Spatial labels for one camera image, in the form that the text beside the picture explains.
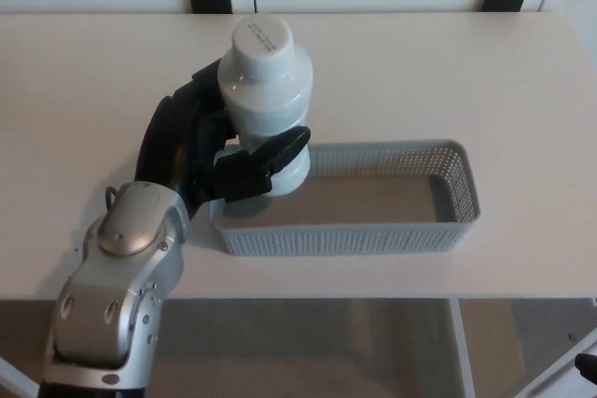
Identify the white metal desk leg frame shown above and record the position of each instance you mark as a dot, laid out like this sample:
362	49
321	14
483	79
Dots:
464	356
14	372

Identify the grey perforated plastic basket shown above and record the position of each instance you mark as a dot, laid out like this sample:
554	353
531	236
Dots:
336	239

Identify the black three-fingered right robot hand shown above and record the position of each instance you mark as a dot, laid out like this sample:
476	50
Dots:
587	364

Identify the white plastic bottle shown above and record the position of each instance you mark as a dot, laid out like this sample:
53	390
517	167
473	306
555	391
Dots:
270	100

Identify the black three-fingered left robot hand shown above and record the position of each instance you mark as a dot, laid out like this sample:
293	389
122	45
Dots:
172	146

